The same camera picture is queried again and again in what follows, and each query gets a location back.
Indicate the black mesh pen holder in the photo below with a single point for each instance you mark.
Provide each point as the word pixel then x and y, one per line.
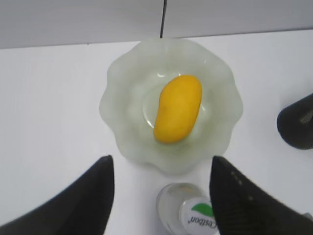
pixel 295 124

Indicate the clear water bottle green label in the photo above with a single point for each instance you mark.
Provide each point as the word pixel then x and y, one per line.
pixel 185 209

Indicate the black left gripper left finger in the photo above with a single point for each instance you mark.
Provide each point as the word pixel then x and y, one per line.
pixel 83 208

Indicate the yellow mango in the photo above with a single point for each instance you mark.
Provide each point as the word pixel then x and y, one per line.
pixel 178 109

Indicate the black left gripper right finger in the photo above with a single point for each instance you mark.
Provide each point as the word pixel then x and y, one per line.
pixel 240 207

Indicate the translucent green wavy plate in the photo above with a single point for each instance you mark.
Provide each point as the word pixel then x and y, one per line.
pixel 130 102

